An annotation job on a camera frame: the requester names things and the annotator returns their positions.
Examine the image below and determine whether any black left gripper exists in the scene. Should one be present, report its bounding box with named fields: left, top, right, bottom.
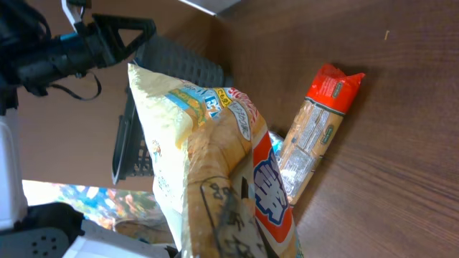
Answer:
left=14, top=14, right=156, bottom=97

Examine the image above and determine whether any yellow snack bag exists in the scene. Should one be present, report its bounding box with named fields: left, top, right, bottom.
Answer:
left=127, top=63, right=306, bottom=258

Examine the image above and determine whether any teal tissue pack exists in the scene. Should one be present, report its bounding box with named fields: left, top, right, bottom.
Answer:
left=269, top=131, right=284, bottom=160

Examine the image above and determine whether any orange pasta package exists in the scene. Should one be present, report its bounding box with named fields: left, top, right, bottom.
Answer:
left=279, top=64, right=365, bottom=206

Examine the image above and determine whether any grey plastic mesh basket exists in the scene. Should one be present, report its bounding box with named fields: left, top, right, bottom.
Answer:
left=112, top=36, right=232, bottom=184

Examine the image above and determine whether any colourful printed floor mat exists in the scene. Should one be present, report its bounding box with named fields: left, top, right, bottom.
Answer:
left=22, top=180, right=174, bottom=244

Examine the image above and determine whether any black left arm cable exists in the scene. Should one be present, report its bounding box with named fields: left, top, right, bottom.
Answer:
left=48, top=71, right=103, bottom=102

